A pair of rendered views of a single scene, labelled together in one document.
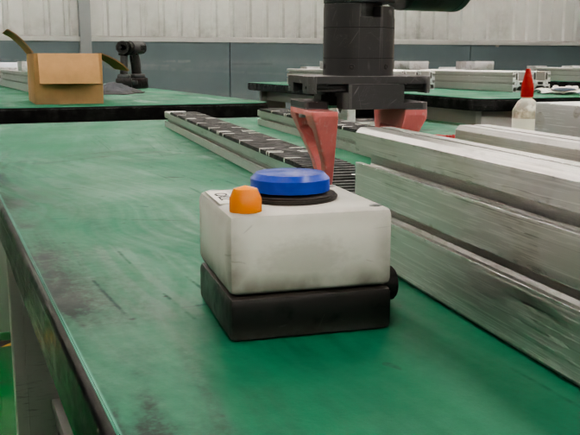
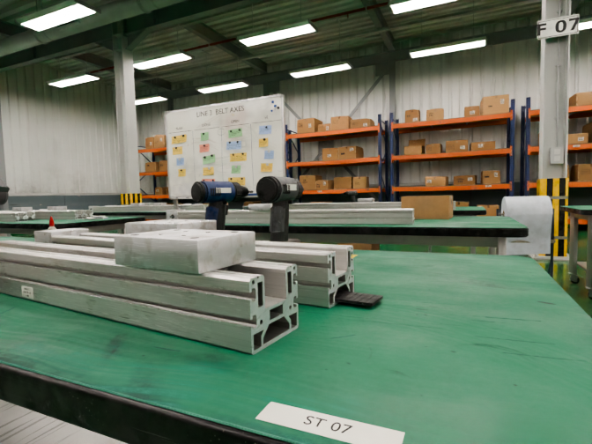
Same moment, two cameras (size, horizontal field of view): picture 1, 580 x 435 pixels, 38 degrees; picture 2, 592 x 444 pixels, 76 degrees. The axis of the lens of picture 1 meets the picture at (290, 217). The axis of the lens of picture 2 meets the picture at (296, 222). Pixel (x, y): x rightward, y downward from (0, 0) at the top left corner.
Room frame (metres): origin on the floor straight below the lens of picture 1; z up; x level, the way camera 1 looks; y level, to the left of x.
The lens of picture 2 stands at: (-0.54, -0.03, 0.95)
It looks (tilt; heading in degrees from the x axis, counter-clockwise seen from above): 4 degrees down; 317
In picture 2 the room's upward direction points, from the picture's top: 1 degrees counter-clockwise
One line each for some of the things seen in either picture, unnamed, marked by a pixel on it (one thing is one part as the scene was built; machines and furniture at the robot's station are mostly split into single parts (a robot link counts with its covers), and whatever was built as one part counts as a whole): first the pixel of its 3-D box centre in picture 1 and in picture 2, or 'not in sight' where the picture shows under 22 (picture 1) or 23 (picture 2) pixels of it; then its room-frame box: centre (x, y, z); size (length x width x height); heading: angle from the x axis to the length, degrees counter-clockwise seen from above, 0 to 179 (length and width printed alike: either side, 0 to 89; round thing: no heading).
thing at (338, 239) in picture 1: (305, 252); not in sight; (0.42, -0.01, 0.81); 0.10 x 0.08 x 0.06; 106
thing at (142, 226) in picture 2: not in sight; (172, 236); (0.24, -0.39, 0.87); 0.16 x 0.11 x 0.07; 16
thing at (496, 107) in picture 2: not in sight; (448, 166); (3.86, -9.43, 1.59); 2.83 x 0.98 x 3.17; 23
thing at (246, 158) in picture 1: (223, 140); not in sight; (1.22, 0.10, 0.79); 0.96 x 0.04 x 0.03; 16
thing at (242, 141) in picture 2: not in sight; (225, 196); (2.98, -2.25, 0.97); 1.50 x 0.50 x 1.95; 23
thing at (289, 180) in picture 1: (290, 190); not in sight; (0.42, 0.00, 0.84); 0.04 x 0.04 x 0.02
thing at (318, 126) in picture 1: (342, 140); not in sight; (0.69, -0.04, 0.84); 0.07 x 0.07 x 0.09; 16
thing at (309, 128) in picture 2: not in sight; (336, 173); (6.63, -8.28, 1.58); 2.83 x 0.98 x 3.15; 23
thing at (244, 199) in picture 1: (245, 198); not in sight; (0.38, 0.02, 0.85); 0.02 x 0.02 x 0.01
